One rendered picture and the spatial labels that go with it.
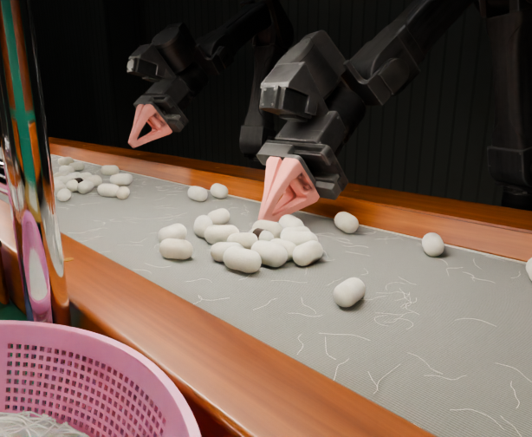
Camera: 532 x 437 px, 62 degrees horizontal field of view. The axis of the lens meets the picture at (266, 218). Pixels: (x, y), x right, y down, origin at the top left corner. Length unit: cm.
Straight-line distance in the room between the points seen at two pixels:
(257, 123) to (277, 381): 91
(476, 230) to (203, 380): 36
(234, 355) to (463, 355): 14
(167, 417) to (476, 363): 18
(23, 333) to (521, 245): 42
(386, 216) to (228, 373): 37
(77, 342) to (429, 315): 23
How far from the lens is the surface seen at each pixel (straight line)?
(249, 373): 22
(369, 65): 59
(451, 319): 34
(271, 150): 53
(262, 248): 40
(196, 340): 24
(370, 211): 56
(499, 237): 50
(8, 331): 28
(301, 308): 33
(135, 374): 23
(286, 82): 49
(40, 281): 28
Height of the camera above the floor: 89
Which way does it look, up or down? 15 degrees down
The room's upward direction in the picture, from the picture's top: straight up
